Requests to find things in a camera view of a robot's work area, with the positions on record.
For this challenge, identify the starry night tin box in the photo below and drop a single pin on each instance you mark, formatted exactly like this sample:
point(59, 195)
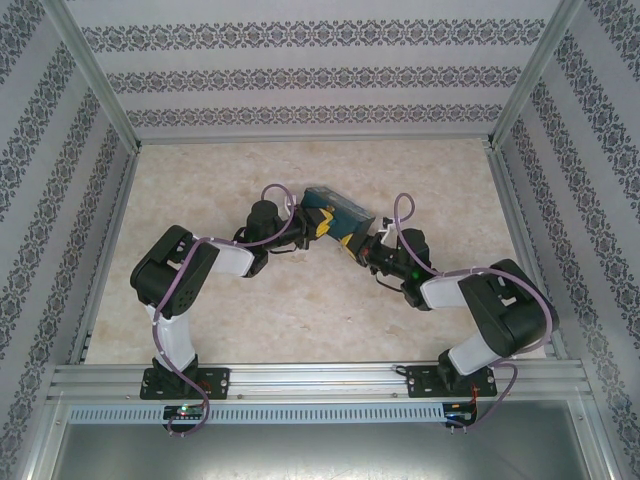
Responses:
point(345, 215)

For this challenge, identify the black base plate left arm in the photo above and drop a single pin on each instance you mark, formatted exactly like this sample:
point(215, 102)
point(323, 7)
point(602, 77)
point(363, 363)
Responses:
point(217, 384)

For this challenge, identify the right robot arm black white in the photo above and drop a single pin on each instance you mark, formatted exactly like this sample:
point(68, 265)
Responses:
point(505, 310)

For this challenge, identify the black base plate right arm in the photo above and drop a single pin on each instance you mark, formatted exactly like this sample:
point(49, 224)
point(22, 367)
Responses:
point(420, 382)

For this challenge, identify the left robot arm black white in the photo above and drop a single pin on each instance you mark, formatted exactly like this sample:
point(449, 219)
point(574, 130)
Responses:
point(170, 270)

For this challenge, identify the small circuit board blue light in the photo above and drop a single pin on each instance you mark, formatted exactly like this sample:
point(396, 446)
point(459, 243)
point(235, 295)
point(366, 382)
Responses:
point(460, 414)

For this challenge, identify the grey sheet metal panel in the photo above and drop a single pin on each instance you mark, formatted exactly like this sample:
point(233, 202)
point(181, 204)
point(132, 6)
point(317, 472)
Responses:
point(320, 450)

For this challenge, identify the small circuit board green light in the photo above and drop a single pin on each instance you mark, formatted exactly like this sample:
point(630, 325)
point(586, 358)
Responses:
point(185, 412)

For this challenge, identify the left wrist camera box silver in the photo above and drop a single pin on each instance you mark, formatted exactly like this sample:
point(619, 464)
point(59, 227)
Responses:
point(290, 202)

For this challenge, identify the wrist camera box silver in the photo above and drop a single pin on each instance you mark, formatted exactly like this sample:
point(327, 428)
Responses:
point(389, 230)
point(290, 202)

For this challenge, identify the right wrist camera box silver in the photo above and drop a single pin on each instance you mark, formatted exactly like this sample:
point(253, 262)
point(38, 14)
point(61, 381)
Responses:
point(389, 230)

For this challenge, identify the aluminium table side rail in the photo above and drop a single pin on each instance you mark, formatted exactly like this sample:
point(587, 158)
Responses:
point(107, 250)
point(520, 225)

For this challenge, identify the aluminium mounting rail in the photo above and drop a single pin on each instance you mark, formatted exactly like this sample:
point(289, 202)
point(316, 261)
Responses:
point(320, 382)

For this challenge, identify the aluminium frame post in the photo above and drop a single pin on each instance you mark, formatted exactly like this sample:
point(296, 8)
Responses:
point(537, 70)
point(90, 75)

